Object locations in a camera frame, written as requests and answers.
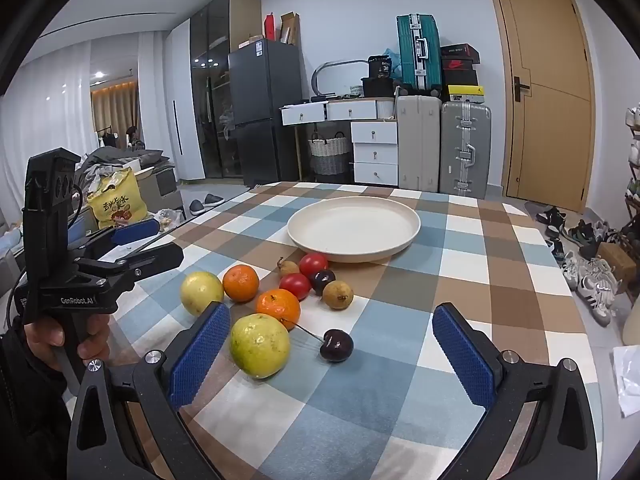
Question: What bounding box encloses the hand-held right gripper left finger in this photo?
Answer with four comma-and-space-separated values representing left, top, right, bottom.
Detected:
66, 301, 232, 480

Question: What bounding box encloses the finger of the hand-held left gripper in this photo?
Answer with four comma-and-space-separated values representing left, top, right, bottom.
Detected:
65, 217, 161, 262
74, 242, 184, 307

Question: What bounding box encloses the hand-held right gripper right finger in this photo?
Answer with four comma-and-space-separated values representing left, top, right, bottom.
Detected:
432, 304, 598, 480

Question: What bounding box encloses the yellow-green guava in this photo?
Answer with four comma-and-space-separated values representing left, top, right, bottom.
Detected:
180, 271, 225, 317
229, 313, 291, 380

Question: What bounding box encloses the orange mandarin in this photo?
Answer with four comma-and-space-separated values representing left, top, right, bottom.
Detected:
256, 288, 302, 332
222, 264, 260, 304

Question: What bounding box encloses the dark cherry with stem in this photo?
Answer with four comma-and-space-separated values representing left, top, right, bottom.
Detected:
280, 317, 355, 363

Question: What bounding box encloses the dark purple plum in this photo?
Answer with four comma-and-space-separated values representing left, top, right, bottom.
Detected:
309, 269, 337, 296

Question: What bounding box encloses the cream round plate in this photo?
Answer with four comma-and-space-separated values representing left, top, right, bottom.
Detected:
287, 196, 421, 264

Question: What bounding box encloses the person's left forearm black sleeve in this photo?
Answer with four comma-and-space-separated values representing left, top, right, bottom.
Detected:
0, 330, 73, 480

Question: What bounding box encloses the person's left hand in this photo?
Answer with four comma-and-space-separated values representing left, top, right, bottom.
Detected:
24, 310, 111, 376

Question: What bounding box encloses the clear snack packet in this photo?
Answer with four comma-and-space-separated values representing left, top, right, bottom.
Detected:
152, 208, 183, 231

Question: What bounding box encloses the yellow snack bag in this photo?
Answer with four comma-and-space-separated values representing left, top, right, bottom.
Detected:
87, 167, 149, 231

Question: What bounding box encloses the pile of grey bedding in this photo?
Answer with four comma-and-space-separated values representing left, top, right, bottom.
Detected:
80, 147, 171, 181

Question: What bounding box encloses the checkered tablecloth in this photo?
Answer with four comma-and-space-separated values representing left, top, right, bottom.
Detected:
60, 181, 601, 480

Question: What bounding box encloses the red tomato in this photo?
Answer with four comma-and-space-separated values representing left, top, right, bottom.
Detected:
279, 273, 313, 302
299, 253, 329, 278

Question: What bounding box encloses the white sheer curtain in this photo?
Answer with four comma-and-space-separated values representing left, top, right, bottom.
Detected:
0, 42, 93, 211

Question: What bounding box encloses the beige curtain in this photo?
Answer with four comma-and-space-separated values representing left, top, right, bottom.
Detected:
91, 82, 140, 136

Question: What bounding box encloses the white wardrobe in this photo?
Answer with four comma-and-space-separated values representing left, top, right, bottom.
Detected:
165, 19, 207, 182

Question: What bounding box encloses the pile of shoes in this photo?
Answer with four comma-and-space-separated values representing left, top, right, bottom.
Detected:
535, 205, 631, 328

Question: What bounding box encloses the dark glass-door cabinet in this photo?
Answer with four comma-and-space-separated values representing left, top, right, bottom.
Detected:
189, 0, 262, 181

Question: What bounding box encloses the white plastic bag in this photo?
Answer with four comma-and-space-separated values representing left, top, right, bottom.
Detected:
612, 345, 640, 418

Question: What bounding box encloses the dark grey refrigerator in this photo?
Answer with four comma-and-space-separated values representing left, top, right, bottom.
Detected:
228, 38, 304, 188

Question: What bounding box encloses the brown cardboard shoe box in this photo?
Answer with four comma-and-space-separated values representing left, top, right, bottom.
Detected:
597, 242, 637, 281

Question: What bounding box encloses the woven laundry basket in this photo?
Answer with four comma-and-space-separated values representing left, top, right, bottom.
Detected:
307, 131, 352, 176

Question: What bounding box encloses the silver suitcase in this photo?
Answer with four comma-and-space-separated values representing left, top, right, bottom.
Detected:
440, 101, 492, 200

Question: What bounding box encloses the beige suitcase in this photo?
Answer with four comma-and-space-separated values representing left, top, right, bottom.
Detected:
396, 94, 443, 193

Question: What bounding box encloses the white drawer desk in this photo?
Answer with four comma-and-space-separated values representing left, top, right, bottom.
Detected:
280, 97, 399, 187

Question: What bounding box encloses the tall cardboard box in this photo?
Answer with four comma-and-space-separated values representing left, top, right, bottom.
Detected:
279, 12, 301, 47

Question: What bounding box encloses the yellow and black shoe box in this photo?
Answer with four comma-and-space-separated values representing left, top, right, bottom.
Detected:
447, 85, 485, 103

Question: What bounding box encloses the wooden door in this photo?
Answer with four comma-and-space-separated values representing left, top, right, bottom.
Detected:
484, 0, 596, 213

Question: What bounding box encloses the black storage bin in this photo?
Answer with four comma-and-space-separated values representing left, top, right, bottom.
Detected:
361, 77, 396, 98

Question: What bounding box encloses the black tub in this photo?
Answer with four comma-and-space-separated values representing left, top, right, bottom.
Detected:
367, 55, 392, 80

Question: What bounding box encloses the red and black shoe box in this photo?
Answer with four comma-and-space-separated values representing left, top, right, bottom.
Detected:
440, 44, 481, 70

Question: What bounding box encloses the teal suitcase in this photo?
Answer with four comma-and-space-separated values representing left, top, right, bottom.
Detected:
396, 14, 443, 95

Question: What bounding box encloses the chrome tube frame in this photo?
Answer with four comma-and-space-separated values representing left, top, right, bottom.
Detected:
311, 60, 371, 96

